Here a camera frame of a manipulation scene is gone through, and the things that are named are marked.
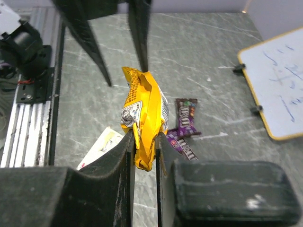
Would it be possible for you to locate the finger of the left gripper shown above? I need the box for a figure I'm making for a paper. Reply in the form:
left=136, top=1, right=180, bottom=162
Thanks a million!
left=53, top=0, right=112, bottom=86
left=128, top=0, right=152, bottom=71

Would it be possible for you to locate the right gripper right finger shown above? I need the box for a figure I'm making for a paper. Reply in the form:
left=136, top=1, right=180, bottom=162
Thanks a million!
left=155, top=133, right=301, bottom=227

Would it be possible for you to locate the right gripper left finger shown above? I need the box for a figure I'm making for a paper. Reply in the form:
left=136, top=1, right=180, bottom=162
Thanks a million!
left=0, top=131, right=135, bottom=227

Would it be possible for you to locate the brown purple M&M's pack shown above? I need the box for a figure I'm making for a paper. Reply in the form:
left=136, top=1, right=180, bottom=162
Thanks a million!
left=176, top=98, right=202, bottom=139

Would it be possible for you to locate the yellow candy bar wrapper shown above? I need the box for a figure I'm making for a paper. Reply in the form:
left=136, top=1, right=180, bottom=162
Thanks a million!
left=120, top=67, right=169, bottom=171

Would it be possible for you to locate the white green small box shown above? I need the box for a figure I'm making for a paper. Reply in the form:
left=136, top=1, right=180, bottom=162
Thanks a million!
left=76, top=127, right=123, bottom=170

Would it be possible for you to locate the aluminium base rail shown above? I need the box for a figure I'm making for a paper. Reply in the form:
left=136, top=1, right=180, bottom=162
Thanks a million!
left=0, top=7, right=65, bottom=168

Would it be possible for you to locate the white board with yellow frame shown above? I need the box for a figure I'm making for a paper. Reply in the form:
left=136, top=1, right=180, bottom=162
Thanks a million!
left=237, top=27, right=303, bottom=140

